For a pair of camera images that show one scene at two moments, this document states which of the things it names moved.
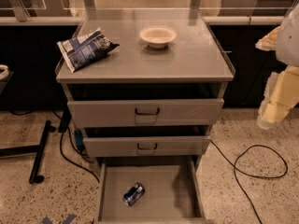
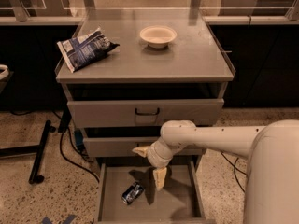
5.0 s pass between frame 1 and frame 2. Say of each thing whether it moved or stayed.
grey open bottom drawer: stayed
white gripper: moved
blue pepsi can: stayed
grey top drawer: stayed
